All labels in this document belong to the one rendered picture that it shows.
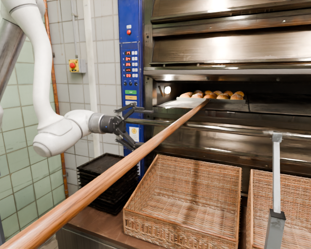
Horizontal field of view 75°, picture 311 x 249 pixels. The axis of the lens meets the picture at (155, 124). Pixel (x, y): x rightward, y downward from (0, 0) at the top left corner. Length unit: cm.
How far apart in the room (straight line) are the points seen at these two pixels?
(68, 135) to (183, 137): 78
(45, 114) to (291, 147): 122
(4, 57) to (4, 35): 9
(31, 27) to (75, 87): 89
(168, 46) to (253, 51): 49
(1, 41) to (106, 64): 68
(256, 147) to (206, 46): 66
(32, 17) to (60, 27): 92
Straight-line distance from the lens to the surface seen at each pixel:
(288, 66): 114
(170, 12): 137
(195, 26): 133
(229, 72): 112
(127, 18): 147
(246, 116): 129
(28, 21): 95
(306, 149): 137
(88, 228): 130
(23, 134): 179
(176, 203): 141
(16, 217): 195
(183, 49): 133
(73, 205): 36
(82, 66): 165
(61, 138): 82
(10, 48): 113
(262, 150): 133
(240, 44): 129
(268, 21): 130
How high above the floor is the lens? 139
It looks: 14 degrees down
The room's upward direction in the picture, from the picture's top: straight up
